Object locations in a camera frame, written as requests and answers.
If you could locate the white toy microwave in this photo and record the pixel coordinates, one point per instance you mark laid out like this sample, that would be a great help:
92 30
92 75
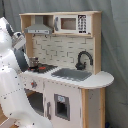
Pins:
74 24

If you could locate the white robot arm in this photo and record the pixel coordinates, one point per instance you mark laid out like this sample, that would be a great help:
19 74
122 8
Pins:
13 99

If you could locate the grey toy sink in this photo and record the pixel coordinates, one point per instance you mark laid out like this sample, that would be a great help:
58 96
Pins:
71 74

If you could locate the wooden toy kitchen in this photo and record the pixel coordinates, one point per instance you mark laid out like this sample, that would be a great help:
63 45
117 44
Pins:
61 50

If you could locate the black toy stovetop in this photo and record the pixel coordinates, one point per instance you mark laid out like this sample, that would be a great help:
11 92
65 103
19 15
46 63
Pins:
41 68

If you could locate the grey range hood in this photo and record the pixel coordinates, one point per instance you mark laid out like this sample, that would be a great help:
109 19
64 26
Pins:
38 27

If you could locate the red stove knob right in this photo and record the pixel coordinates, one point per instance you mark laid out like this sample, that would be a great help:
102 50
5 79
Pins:
33 84

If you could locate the black toy faucet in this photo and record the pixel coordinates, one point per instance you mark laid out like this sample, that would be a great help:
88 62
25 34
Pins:
81 65

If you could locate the small metal pot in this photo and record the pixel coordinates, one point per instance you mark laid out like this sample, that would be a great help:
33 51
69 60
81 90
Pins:
33 62

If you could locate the white dishwasher door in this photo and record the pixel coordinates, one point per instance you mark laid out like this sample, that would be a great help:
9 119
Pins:
63 105

